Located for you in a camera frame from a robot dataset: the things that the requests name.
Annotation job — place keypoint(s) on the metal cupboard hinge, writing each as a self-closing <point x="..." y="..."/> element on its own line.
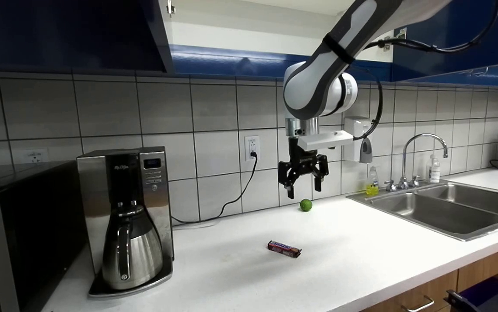
<point x="169" y="7"/>
<point x="398" y="35"/>

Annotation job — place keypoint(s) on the steel black coffee maker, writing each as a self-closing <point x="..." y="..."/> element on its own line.
<point x="155" y="191"/>

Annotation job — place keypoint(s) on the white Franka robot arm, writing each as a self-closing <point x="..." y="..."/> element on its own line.
<point x="318" y="87"/>

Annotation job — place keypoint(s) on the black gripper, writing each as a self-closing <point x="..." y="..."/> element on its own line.
<point x="303" y="154"/>

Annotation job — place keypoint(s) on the yellow dish soap bottle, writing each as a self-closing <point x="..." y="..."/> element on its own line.
<point x="370" y="189"/>

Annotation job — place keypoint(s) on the wooden base cabinet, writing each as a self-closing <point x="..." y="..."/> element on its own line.
<point x="480" y="269"/>

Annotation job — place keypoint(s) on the green lime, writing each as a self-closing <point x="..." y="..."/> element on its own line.
<point x="306" y="204"/>

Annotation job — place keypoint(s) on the blue plastic bin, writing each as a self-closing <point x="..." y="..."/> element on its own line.
<point x="492" y="295"/>

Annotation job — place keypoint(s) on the open white cupboard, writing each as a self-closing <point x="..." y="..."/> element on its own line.
<point x="249" y="28"/>

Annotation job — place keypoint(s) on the chrome kitchen faucet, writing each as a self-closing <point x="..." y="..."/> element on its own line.
<point x="405" y="165"/>

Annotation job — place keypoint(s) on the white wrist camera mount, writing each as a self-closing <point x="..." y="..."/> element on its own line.
<point x="329" y="139"/>

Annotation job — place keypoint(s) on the white empty wall outlet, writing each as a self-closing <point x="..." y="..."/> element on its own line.
<point x="36" y="156"/>

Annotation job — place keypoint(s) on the brown Snickers chocolate bar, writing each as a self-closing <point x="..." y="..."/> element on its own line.
<point x="284" y="248"/>

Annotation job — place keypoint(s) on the black steel microwave oven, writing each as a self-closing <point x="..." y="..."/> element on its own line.
<point x="34" y="230"/>

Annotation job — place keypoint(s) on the stainless steel double sink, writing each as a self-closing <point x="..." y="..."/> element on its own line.
<point x="433" y="213"/>

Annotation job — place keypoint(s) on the white wall outlet with plug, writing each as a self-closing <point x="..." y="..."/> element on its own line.
<point x="252" y="144"/>

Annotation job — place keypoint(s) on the blue cupboard door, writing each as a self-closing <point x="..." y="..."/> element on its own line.
<point x="58" y="35"/>
<point x="457" y="22"/>

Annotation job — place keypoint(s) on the steel coffee carafe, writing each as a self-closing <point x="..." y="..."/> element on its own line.
<point x="133" y="253"/>

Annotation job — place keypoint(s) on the small white bottle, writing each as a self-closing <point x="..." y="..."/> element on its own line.
<point x="435" y="172"/>

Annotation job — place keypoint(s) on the white wall soap dispenser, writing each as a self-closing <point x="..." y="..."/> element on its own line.
<point x="353" y="156"/>

